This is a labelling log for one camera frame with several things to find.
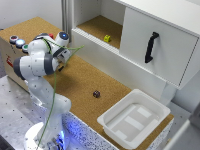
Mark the pink block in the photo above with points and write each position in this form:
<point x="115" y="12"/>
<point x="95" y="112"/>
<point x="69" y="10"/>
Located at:
<point x="51" y="35"/>

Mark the green button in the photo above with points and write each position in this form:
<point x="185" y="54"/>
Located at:
<point x="25" y="48"/>

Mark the white cabinet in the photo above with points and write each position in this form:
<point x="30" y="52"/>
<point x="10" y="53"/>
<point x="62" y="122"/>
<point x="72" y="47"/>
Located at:
<point x="100" y="56"/>

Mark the purple block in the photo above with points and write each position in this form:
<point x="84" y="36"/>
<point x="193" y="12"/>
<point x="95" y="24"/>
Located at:
<point x="96" y="94"/>

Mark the yellow block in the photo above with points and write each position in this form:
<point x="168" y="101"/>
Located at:
<point x="107" y="38"/>

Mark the white sliding door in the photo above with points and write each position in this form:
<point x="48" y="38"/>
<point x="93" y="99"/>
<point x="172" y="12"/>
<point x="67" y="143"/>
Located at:
<point x="173" y="56"/>

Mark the white plastic box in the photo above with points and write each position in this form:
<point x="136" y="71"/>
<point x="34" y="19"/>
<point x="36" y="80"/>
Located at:
<point x="133" y="120"/>

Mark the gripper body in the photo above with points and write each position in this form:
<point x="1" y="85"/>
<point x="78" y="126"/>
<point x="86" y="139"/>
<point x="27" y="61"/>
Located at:
<point x="64" y="58"/>

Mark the blue button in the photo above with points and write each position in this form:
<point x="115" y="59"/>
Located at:
<point x="20" y="42"/>

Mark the red button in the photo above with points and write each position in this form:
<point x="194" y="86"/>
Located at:
<point x="13" y="39"/>

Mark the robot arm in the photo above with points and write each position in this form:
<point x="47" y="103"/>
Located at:
<point x="36" y="65"/>

